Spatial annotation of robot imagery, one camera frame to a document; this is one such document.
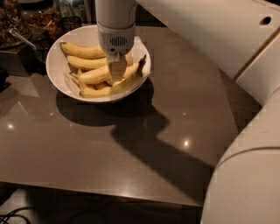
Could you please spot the top yellow banana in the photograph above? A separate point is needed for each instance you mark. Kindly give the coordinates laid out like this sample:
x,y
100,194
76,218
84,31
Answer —
x,y
84,52

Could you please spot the right small yellow banana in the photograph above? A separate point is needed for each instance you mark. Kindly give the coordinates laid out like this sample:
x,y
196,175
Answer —
x,y
130,70

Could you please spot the white ceramic bowl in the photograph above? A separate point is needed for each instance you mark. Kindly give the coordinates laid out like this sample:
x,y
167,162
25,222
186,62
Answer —
x,y
83,36

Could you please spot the bottom small yellow banana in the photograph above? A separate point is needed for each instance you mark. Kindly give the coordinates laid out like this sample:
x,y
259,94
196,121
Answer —
x,y
100,85

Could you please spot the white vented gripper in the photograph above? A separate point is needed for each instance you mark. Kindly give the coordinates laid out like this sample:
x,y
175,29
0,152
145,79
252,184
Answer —
x,y
115,40

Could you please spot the black mesh cup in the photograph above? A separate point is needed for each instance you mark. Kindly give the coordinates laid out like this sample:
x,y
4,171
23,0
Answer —
x,y
70,23

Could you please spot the glass jar with snacks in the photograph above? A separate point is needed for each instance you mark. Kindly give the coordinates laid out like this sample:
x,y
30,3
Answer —
x,y
12,17

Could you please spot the large front yellow banana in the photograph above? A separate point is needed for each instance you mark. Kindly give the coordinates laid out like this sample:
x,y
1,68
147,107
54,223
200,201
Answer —
x,y
121,86

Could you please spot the small yellow banana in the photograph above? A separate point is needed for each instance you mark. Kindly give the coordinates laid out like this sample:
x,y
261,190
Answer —
x,y
130,70
100,85

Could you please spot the metal scoop spoon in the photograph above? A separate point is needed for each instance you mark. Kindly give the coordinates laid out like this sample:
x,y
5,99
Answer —
x,y
14,32

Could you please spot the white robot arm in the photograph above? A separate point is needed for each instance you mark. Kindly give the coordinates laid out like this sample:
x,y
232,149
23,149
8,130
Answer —
x,y
242,38

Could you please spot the white paper liner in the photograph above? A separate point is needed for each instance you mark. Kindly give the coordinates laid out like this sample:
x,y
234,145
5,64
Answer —
x,y
70,86

